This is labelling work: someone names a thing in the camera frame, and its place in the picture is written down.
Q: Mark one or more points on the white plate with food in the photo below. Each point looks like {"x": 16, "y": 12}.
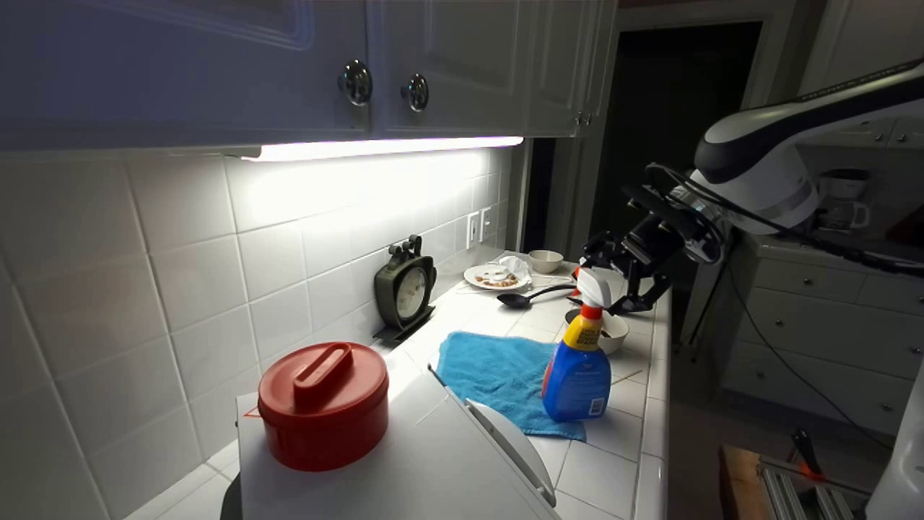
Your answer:
{"x": 498, "y": 279}

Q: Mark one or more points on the coffee maker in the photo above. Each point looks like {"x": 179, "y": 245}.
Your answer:
{"x": 840, "y": 203}

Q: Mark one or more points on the cabinet knob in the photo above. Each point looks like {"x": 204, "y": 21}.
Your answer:
{"x": 357, "y": 81}
{"x": 417, "y": 93}

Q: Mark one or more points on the right cabinet knob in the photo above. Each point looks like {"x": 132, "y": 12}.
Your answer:
{"x": 417, "y": 93}

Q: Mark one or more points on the red round container lid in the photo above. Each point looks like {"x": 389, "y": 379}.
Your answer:
{"x": 324, "y": 406}

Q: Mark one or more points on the black retro clock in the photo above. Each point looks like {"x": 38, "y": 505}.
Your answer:
{"x": 403, "y": 291}

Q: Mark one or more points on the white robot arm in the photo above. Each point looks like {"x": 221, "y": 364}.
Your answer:
{"x": 750, "y": 171}

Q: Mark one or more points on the blue spray bottle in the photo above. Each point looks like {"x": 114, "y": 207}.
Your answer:
{"x": 575, "y": 382}

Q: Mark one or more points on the white wall outlet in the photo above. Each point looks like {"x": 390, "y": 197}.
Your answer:
{"x": 477, "y": 227}

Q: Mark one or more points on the blue cloth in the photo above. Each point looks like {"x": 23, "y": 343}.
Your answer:
{"x": 504, "y": 373}

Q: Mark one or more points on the black ladle spoon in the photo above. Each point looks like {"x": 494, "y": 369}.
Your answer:
{"x": 524, "y": 302}

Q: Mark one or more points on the under-cabinet light bar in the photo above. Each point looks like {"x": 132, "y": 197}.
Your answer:
{"x": 319, "y": 152}

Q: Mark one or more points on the left cabinet knob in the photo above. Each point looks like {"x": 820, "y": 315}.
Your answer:
{"x": 357, "y": 81}

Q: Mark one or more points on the grey bowl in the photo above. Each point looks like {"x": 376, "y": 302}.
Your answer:
{"x": 614, "y": 334}

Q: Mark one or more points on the small white bowl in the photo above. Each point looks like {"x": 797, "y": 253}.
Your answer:
{"x": 547, "y": 262}

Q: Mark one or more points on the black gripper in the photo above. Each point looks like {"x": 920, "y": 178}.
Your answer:
{"x": 669, "y": 227}

